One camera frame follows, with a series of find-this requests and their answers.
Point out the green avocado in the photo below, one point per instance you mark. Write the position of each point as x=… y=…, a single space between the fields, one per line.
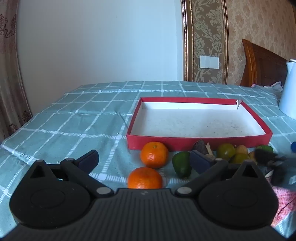
x=181 y=163

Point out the dark sugarcane piece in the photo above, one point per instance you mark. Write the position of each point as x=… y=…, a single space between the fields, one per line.
x=200 y=146

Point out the green checked bedsheet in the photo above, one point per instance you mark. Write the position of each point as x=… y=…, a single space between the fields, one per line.
x=69 y=120

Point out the small green lime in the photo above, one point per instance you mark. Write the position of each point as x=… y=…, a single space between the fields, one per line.
x=264 y=148

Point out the gold framed wall panel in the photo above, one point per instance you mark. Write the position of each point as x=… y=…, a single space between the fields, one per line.
x=205 y=30

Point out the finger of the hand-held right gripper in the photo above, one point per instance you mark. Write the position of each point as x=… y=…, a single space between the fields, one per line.
x=294 y=146
x=275 y=168

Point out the brown longan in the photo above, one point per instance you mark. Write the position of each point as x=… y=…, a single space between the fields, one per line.
x=251 y=155
x=241 y=149

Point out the wooden headboard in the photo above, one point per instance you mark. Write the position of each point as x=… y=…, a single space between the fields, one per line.
x=263 y=67

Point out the patterned curtain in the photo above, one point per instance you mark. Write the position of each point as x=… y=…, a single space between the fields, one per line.
x=11 y=81

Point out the white light switch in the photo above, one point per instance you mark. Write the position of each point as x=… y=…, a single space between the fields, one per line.
x=209 y=62

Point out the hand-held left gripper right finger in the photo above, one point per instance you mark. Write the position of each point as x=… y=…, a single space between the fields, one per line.
x=199 y=162

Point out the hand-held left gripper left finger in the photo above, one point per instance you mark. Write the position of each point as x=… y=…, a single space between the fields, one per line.
x=89 y=160

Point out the green round fruit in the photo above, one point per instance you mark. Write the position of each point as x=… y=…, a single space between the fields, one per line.
x=239 y=158
x=226 y=151

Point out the red cardboard box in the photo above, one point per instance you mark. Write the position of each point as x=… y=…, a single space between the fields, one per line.
x=196 y=122

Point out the orange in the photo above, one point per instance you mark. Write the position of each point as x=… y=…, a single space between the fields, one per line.
x=154 y=154
x=145 y=178

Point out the crumpled pale clothes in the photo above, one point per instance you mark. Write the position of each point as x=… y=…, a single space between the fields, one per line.
x=274 y=86

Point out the pink cloth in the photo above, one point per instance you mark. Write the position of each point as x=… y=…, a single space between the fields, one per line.
x=285 y=204

